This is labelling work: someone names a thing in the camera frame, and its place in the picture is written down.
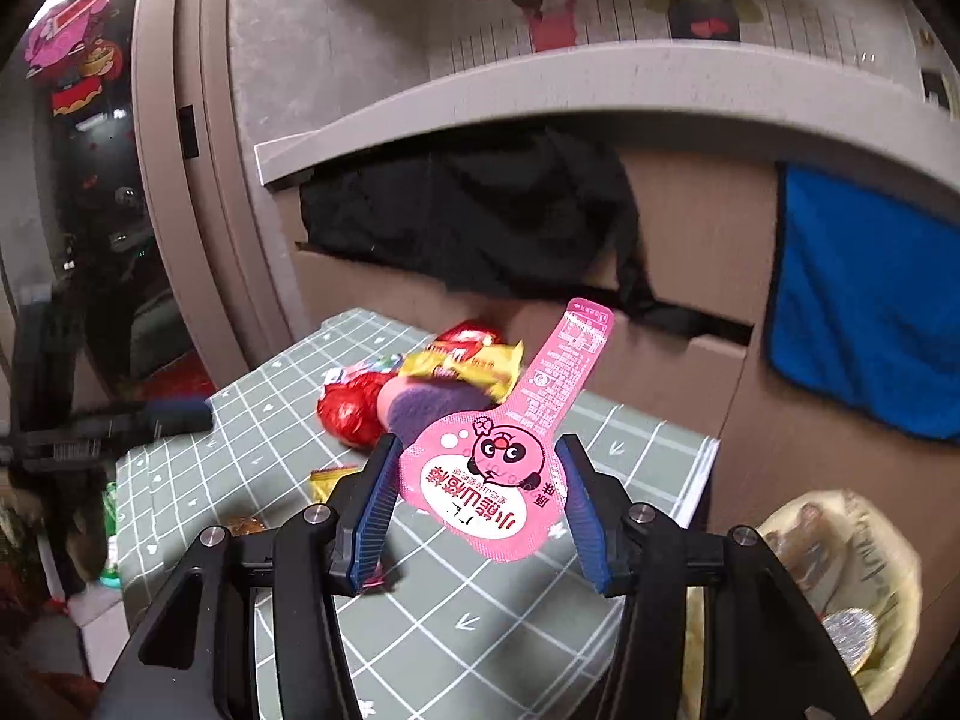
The cartoon wall poster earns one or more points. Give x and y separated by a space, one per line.
600 7

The red foil wrapper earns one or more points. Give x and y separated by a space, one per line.
345 409

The grey stone countertop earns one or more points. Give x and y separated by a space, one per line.
525 82

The silver glitter piece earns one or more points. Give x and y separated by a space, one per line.
851 637

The colourful candy wrapper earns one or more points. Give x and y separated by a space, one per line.
375 364

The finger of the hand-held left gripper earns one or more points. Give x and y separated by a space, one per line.
176 414

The blue towel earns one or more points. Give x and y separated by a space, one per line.
862 300

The black cloth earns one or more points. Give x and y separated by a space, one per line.
487 217

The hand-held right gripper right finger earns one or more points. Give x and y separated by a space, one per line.
589 525

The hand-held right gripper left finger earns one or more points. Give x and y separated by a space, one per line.
371 521

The pink lollipop-shaped packet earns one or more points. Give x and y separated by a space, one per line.
480 465

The trash bin with yellow bag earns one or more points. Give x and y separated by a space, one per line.
892 592

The green plastic bag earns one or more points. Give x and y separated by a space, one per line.
111 532

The dark glass door with decals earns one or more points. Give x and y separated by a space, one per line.
82 127

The purple eggplant sponge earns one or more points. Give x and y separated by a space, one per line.
420 409

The orange candy wrapper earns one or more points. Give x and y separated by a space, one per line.
244 525
334 481

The red snack packet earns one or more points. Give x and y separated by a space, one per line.
461 334

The yellow snack packet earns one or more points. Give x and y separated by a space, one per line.
465 367

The green grid tablecloth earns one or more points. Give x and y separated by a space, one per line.
465 615

